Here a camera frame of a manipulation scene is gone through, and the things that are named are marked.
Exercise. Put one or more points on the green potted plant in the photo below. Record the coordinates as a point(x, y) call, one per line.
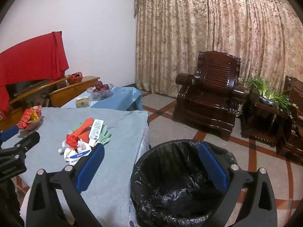
point(267, 92)

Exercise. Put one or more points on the white and blue tissue packet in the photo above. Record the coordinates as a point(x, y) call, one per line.
point(78, 157)

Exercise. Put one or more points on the orange spiky mat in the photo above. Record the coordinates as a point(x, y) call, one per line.
point(80, 128)

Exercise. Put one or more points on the green glove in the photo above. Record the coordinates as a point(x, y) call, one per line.
point(105, 136)

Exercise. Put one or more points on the dark wooden armchair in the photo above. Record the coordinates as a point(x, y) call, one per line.
point(208, 94)
point(293, 134)

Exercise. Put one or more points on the yellow snack packet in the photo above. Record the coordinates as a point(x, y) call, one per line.
point(35, 116)

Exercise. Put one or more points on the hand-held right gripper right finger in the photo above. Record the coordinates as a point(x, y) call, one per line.
point(213, 167)

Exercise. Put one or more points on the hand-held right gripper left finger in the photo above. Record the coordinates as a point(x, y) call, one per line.
point(91, 167)

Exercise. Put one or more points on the red cloth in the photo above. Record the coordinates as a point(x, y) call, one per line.
point(30, 59)

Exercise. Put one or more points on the red patterned snack packet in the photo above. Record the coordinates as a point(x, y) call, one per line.
point(28, 114)

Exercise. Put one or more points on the dark red apple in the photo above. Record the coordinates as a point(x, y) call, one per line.
point(105, 87)
point(95, 89)
point(99, 84)

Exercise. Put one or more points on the glass snack bowl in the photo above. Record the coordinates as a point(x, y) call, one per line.
point(35, 124)

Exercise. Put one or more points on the dark wooden side table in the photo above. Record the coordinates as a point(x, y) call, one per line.
point(265, 123)

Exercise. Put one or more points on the waste bin with black bag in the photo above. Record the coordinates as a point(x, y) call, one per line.
point(165, 182)

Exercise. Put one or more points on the small red snack packet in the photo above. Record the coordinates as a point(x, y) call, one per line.
point(22, 124)

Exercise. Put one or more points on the white label packet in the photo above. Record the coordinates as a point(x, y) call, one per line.
point(96, 128)

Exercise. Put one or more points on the blue tablecloth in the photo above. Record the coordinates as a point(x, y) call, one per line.
point(123, 99)

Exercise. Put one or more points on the red plastic bag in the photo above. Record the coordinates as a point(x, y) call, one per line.
point(74, 78)

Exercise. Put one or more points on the black television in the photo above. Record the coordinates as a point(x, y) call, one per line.
point(21, 87)

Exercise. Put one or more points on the wooden television cabinet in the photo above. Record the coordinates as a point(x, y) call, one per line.
point(71, 92)

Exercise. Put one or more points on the beige patterned curtain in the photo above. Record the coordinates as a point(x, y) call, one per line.
point(213, 23)

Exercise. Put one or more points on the glass fruit bowl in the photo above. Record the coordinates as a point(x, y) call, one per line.
point(101, 94)

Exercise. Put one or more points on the gold tissue box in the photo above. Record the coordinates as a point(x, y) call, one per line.
point(82, 102)

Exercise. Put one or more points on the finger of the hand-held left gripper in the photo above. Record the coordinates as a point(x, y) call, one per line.
point(29, 140)
point(9, 133)

